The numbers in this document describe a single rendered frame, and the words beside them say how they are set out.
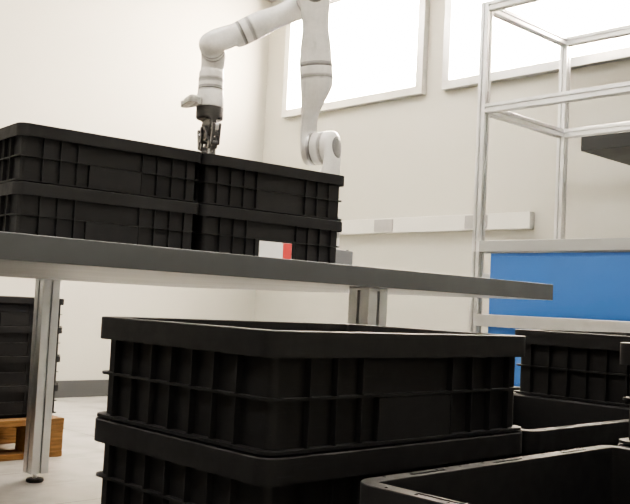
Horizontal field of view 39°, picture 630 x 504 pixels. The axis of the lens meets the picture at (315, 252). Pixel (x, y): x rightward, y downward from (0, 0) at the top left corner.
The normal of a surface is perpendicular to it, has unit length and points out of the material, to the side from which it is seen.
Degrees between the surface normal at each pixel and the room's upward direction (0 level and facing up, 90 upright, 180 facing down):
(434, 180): 90
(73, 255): 90
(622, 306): 90
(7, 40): 90
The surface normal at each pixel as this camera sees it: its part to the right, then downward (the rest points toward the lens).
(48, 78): 0.69, -0.01
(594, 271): -0.72, -0.07
